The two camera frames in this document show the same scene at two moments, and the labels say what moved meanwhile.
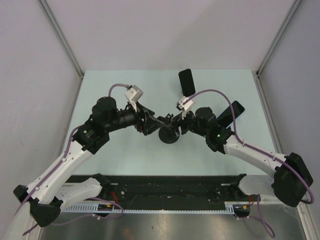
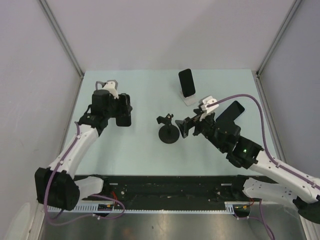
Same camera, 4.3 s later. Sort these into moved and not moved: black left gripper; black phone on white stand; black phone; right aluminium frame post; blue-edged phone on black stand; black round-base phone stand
Moved: black left gripper; black phone
Not moved: blue-edged phone on black stand; black round-base phone stand; black phone on white stand; right aluminium frame post
